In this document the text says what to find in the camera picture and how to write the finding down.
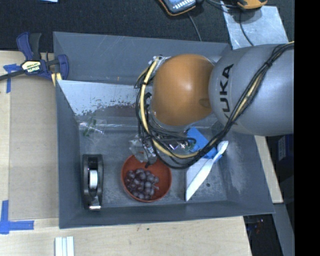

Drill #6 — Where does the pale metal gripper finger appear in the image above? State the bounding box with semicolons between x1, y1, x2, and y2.
129;138;150;152
135;149;158;164

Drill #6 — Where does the blue block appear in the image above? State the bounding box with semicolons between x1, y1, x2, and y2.
186;126;218;160

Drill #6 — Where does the red-brown round bowl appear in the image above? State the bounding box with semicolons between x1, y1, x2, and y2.
120;154;173;203

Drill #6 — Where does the purple toy grape bunch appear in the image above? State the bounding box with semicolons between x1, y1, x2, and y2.
124;168;160;201

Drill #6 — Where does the clear plastic bag green print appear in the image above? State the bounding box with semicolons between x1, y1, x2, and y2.
78;116;105;138

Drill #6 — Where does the black tape dispenser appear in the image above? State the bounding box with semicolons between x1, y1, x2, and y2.
81;153;105;212

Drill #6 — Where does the grey metal bin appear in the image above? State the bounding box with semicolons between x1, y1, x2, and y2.
52;31;276;230

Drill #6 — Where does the pale wood flat board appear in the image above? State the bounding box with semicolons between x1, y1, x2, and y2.
8;74;60;221

